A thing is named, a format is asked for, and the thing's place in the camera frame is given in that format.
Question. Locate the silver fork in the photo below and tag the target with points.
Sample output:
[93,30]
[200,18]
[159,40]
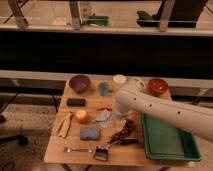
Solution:
[70,149]

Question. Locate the black handled tool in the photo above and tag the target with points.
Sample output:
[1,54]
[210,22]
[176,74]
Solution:
[127,141]

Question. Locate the red bowl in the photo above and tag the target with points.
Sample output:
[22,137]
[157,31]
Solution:
[157,86]

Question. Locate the orange apple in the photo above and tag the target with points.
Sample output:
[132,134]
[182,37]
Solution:
[82,116]

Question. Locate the wooden table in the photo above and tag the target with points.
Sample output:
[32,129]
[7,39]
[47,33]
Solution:
[129,155]

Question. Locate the blue plastic cup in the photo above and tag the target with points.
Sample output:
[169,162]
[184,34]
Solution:
[103,88]

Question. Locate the white cup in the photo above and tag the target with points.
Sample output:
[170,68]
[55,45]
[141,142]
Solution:
[119,80]

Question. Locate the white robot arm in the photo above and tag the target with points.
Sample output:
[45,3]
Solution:
[194,119]

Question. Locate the purple bowl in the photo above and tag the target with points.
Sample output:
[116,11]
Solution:
[79,83]

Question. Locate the red chili pepper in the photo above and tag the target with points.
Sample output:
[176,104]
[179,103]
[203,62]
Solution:
[103,108]

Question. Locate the green box on shelf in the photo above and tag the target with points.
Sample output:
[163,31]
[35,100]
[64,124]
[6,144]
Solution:
[97,20]

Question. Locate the light blue towel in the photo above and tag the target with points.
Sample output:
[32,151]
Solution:
[103,119]

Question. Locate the bunch of dark grapes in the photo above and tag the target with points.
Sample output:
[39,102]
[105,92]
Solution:
[124,132]

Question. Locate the blue sponge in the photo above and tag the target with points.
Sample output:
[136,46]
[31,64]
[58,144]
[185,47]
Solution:
[89,133]

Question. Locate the green plastic tray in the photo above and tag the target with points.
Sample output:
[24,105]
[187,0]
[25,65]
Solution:
[163,141]

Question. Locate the yellow banana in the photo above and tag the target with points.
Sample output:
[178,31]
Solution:
[64,125]

